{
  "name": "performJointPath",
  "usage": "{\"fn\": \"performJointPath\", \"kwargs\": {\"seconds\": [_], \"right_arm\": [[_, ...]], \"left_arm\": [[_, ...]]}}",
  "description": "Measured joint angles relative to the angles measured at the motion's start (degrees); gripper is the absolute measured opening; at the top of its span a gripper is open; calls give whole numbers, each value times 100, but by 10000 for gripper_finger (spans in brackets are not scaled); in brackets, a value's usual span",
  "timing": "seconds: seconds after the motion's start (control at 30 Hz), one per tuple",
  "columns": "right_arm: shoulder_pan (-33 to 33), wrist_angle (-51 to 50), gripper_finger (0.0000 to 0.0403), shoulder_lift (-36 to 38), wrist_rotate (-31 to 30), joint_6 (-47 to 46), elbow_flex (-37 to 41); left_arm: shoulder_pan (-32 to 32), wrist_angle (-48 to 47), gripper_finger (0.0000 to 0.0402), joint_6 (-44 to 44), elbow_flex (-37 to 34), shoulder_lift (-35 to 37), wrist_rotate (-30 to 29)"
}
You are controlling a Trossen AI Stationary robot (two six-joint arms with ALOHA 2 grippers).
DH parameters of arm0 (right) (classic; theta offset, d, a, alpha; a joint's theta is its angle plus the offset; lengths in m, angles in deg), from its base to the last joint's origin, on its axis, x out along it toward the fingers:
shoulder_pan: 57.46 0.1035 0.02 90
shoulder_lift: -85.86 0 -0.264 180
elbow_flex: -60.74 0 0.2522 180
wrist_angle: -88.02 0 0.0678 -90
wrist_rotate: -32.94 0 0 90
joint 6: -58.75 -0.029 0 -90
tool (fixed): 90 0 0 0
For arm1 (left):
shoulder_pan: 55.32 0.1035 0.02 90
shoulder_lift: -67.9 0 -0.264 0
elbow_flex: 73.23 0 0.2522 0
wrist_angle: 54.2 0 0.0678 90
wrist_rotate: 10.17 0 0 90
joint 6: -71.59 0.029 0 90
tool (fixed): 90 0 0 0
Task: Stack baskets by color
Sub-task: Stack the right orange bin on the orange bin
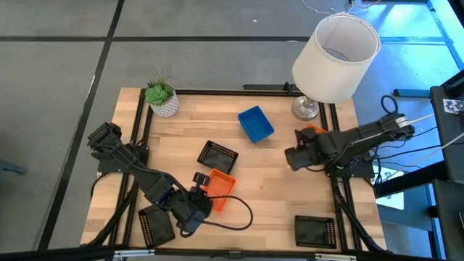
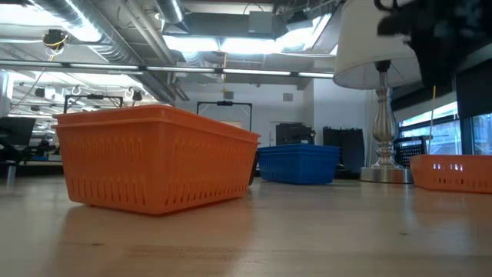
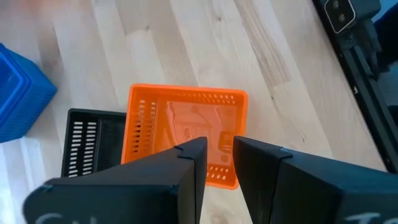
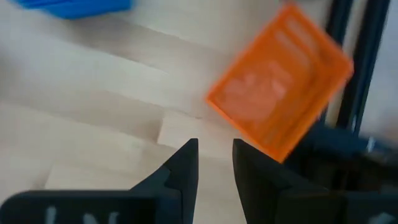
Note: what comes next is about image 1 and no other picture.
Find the white floor cable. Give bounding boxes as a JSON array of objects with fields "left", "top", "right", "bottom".
[{"left": 302, "top": 0, "right": 384, "bottom": 16}]

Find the silver lamp base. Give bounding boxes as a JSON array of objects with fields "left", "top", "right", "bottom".
[{"left": 291, "top": 94, "right": 321, "bottom": 122}]

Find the blue metal bar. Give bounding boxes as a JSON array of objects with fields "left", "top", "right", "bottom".
[{"left": 392, "top": 88, "right": 432, "bottom": 99}]

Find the blue plastic basket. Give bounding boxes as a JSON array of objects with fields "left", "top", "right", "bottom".
[{"left": 237, "top": 105, "right": 276, "bottom": 144}]

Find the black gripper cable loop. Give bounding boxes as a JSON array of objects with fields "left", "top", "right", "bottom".
[{"left": 179, "top": 194, "right": 254, "bottom": 239}]

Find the black plastic slotted basket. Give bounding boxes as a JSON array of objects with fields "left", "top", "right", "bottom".
[
  {"left": 294, "top": 215, "right": 338, "bottom": 250},
  {"left": 137, "top": 204, "right": 177, "bottom": 250},
  {"left": 196, "top": 140, "right": 240, "bottom": 175}
]

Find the white patterned plant pot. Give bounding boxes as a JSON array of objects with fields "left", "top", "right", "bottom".
[{"left": 149, "top": 90, "right": 180, "bottom": 118}]

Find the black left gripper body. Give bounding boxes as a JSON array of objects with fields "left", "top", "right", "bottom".
[{"left": 173, "top": 188, "right": 215, "bottom": 235}]

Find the black side cabinet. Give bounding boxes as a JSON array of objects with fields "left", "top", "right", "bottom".
[{"left": 430, "top": 70, "right": 464, "bottom": 261}]

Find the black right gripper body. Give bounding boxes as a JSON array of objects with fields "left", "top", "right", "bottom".
[{"left": 284, "top": 136, "right": 328, "bottom": 173}]

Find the white fabric lamp shade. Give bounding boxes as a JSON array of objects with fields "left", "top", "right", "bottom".
[{"left": 291, "top": 12, "right": 382, "bottom": 105}]

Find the black and white marker tag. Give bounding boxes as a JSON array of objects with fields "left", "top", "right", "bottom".
[{"left": 442, "top": 98, "right": 464, "bottom": 115}]

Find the green succulent plant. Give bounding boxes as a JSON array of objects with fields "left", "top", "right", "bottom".
[{"left": 144, "top": 70, "right": 179, "bottom": 107}]

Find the black cable bundle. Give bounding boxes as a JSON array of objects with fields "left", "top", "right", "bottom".
[{"left": 369, "top": 125, "right": 442, "bottom": 189}]

